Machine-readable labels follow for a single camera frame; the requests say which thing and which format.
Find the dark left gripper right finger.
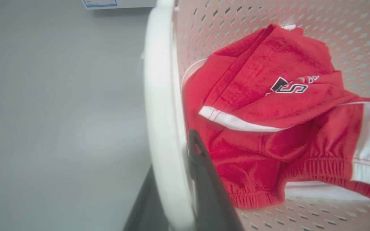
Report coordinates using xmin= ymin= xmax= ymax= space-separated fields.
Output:
xmin=188 ymin=129 xmax=245 ymax=231

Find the beige perforated laundry basket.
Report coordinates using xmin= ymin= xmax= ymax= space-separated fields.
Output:
xmin=142 ymin=0 xmax=370 ymax=231

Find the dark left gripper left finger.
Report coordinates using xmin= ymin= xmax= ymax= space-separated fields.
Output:
xmin=122 ymin=165 xmax=170 ymax=231

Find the blue energy label sticker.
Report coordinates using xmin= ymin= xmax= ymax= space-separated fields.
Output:
xmin=84 ymin=0 xmax=118 ymax=8

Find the white washing machine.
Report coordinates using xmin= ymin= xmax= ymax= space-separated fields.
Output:
xmin=82 ymin=0 xmax=157 ymax=10

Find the red sports garment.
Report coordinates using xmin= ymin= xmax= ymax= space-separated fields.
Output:
xmin=182 ymin=24 xmax=370 ymax=210

